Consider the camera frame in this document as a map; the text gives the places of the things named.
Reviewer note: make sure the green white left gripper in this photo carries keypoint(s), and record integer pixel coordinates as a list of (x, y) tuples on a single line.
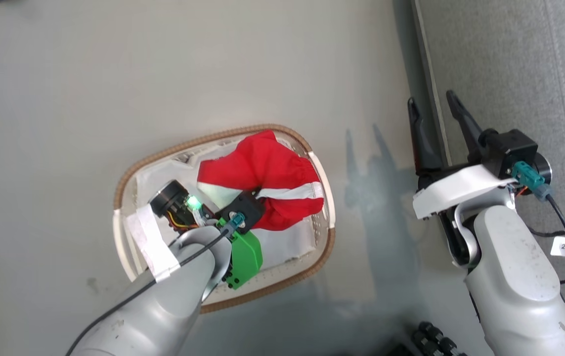
[(245, 257)]

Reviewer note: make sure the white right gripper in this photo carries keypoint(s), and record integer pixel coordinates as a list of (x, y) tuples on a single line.
[(460, 190)]

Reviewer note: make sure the red and white garment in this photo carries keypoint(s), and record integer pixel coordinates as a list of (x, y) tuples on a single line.
[(262, 158)]

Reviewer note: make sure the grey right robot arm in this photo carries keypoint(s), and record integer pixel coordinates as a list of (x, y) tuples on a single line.
[(514, 287)]

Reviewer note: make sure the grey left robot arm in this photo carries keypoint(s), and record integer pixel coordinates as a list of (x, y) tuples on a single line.
[(163, 306)]

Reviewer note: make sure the white woven laundry basket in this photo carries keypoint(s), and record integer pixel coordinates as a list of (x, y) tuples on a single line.
[(272, 282)]

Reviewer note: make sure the white basket liner cloth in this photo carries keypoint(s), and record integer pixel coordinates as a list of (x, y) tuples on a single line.
[(282, 242)]

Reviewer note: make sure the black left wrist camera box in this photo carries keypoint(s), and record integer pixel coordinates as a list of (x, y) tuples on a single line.
[(245, 205)]

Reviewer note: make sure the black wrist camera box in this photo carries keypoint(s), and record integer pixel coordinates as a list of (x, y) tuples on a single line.
[(245, 205), (514, 146)]

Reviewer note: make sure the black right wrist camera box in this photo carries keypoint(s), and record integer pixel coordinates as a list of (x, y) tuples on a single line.
[(514, 146)]

